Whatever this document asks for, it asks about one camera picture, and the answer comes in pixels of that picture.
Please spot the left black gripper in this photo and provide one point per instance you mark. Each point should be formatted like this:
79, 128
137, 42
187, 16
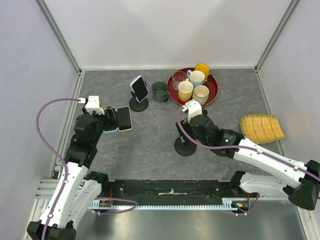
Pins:
113, 121

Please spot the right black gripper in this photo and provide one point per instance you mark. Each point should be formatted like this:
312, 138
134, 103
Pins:
185, 126

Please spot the blue case phone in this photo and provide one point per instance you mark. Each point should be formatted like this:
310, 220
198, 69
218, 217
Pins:
110, 130

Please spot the cream case phone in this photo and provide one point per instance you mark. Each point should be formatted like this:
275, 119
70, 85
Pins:
124, 119

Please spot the black phone stand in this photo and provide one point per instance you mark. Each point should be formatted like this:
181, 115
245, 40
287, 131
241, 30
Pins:
186, 148
136, 106

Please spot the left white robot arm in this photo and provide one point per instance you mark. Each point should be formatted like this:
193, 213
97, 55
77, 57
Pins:
77, 187

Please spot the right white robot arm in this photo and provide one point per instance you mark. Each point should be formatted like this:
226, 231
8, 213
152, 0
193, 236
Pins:
297, 181

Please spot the purple case phone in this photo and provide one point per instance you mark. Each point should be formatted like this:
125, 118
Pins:
139, 88

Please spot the beige ceramic cup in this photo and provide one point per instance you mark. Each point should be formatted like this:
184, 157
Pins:
201, 94

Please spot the pale yellow cup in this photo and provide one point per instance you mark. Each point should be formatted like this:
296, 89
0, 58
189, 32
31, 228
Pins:
185, 90

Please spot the dark green mug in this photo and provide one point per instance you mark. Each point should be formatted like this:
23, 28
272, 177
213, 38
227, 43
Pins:
160, 91

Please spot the red round tray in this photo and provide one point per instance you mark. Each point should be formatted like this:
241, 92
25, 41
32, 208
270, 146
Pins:
211, 84

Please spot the clear glass cup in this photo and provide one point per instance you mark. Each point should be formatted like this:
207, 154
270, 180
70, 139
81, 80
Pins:
177, 78

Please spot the light blue mug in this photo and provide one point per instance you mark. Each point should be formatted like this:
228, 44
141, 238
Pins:
196, 77

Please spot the orange yellow mug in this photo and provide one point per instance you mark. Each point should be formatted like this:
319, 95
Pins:
205, 69

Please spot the woven bamboo mat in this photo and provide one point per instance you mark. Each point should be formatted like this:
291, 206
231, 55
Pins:
261, 128

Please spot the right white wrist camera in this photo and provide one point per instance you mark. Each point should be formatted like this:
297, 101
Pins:
193, 108

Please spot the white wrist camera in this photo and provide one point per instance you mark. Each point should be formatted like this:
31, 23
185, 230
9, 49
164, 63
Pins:
193, 108
92, 105

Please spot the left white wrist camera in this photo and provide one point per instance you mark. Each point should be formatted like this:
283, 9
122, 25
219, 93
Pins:
92, 105

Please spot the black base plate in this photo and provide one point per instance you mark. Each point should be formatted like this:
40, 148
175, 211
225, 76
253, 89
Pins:
171, 192

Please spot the slotted cable duct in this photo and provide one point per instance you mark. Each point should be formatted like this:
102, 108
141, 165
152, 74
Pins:
225, 205

